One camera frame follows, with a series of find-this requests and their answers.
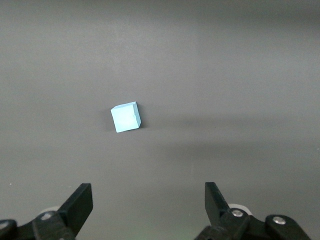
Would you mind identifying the light blue block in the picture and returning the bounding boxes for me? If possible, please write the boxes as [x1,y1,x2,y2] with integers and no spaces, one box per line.
[110,100,143,133]

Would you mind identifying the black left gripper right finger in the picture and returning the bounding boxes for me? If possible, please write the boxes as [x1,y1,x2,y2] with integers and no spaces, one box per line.
[194,181,312,240]

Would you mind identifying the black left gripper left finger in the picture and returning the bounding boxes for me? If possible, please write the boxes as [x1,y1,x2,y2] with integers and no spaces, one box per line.
[0,183,94,240]

